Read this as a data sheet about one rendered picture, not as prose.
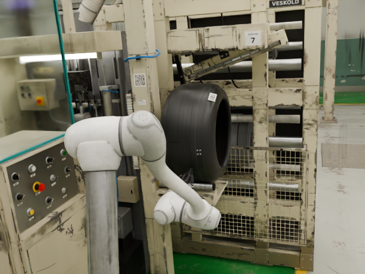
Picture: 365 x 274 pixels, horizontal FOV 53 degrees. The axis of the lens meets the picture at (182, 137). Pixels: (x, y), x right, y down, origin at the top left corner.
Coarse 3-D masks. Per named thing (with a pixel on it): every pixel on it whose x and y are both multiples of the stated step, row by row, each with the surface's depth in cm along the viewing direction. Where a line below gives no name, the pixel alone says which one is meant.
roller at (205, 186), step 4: (160, 184) 217; (188, 184) 211; (196, 184) 210; (200, 184) 209; (204, 184) 208; (208, 184) 208; (212, 184) 208; (196, 188) 210; (200, 188) 209; (204, 188) 208; (208, 188) 208; (212, 188) 207
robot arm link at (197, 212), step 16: (144, 160) 126; (160, 160) 127; (160, 176) 137; (176, 176) 142; (176, 192) 144; (192, 192) 147; (192, 208) 152; (208, 208) 156; (192, 224) 158; (208, 224) 156
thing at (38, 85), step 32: (0, 0) 153; (32, 0) 170; (0, 32) 153; (32, 32) 171; (0, 64) 154; (32, 64) 171; (64, 64) 193; (0, 96) 154; (32, 96) 172; (64, 96) 194; (0, 128) 155; (32, 128) 172; (64, 128) 195; (0, 160) 155
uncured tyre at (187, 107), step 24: (168, 96) 205; (192, 96) 196; (168, 120) 194; (192, 120) 189; (216, 120) 241; (168, 144) 194; (192, 144) 189; (216, 144) 241; (192, 168) 196; (216, 168) 200
